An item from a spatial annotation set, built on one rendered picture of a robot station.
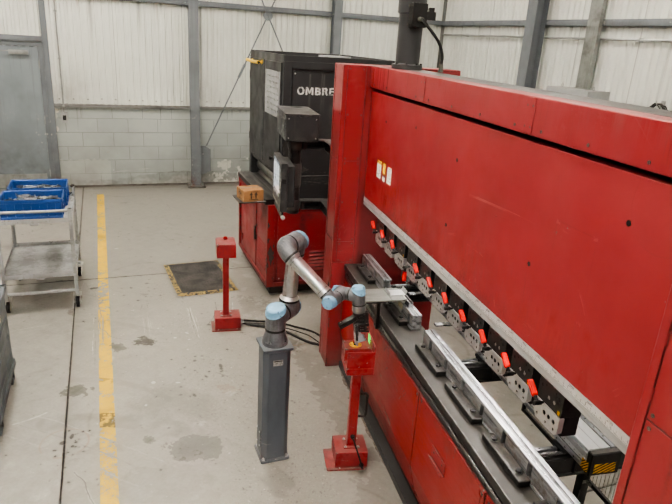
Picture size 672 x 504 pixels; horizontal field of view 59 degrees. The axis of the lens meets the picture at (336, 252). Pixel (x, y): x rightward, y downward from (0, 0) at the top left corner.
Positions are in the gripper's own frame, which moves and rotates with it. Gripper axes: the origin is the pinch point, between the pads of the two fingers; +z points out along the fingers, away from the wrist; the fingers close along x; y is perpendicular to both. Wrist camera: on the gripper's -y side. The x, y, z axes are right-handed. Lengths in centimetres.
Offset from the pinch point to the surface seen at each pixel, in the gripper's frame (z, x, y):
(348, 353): 2.9, -4.9, -5.0
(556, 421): -35, -130, 50
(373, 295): -14.9, 30.6, 16.3
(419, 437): 32, -46, 25
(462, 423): -1, -81, 35
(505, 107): -136, -65, 51
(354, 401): 39.9, 2.3, -0.9
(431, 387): -1, -52, 29
